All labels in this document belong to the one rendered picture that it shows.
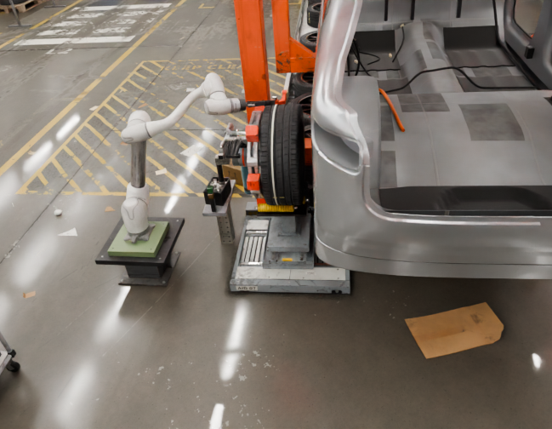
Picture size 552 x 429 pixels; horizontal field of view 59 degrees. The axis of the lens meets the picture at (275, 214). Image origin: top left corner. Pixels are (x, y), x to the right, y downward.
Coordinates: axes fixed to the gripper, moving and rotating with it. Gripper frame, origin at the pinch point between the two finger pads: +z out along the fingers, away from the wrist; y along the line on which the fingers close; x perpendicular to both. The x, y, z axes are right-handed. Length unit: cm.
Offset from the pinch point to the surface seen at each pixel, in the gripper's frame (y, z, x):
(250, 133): 22.7, -19.9, -14.3
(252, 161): 21.6, -19.6, -31.5
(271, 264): 3, -5, -111
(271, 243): -5, -2, -99
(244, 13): -19, -8, 54
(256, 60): -25.7, 0.2, 25.0
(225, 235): -49, -26, -104
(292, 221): -6, 15, -85
